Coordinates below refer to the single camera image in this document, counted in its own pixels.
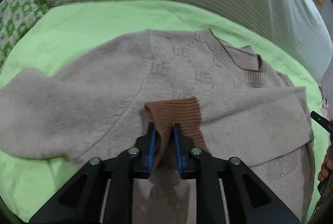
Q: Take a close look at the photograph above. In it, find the beige knit sweater brown trim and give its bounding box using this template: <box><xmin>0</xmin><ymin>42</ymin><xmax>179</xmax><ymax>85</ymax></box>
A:
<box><xmin>1</xmin><ymin>30</ymin><xmax>314</xmax><ymax>223</ymax></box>

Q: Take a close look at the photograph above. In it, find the person's right hand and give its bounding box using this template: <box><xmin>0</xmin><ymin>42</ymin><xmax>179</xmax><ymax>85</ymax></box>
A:
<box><xmin>318</xmin><ymin>153</ymin><xmax>333</xmax><ymax>182</ymax></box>

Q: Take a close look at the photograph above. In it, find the pink cloth at bed edge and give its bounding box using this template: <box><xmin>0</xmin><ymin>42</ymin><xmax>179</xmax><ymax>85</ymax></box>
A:
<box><xmin>318</xmin><ymin>83</ymin><xmax>330</xmax><ymax>120</ymax></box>

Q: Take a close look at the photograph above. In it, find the light green bed sheet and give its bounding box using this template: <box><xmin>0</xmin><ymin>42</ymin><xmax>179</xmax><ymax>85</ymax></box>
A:
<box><xmin>1</xmin><ymin>0</ymin><xmax>322</xmax><ymax>221</ymax></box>

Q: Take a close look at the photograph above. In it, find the green white patterned pillow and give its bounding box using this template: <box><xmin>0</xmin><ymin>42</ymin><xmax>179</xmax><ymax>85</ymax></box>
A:
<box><xmin>1</xmin><ymin>0</ymin><xmax>49</xmax><ymax>63</ymax></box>

